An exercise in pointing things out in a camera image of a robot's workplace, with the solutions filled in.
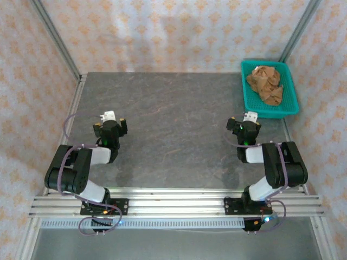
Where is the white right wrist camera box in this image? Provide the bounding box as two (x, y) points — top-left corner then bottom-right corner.
(242, 110), (258, 122)

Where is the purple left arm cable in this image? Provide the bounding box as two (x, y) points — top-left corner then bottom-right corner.
(59, 112), (123, 236)

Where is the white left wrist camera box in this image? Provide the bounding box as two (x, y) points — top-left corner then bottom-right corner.
(99, 110), (117, 122)

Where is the teal plastic basket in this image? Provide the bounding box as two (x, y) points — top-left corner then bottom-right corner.
(240, 59), (300, 120)

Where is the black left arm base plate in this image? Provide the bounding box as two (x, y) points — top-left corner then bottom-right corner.
(80, 198), (130, 217)

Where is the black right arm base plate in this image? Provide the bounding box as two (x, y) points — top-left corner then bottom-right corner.
(223, 197), (273, 217)

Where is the aluminium mounting rail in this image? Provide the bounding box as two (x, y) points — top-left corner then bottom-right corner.
(28, 186), (325, 219)

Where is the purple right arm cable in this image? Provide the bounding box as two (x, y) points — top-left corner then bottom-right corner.
(223, 113), (287, 234)

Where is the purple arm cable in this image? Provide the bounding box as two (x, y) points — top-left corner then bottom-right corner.
(59, 112), (123, 236)
(223, 113), (287, 234)

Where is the black controller box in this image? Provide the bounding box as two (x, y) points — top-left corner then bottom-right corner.
(242, 216), (272, 234)

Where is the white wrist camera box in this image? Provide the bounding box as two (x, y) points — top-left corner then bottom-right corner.
(242, 110), (258, 122)
(99, 110), (117, 122)

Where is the aluminium frame post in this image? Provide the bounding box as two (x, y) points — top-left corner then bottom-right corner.
(279, 0), (322, 63)
(29, 0), (82, 79)

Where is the brown t-shirt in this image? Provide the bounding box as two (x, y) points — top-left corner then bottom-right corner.
(246, 66), (284, 106)

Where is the grey slotted cable duct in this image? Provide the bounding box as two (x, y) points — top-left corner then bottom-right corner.
(40, 218), (246, 230)

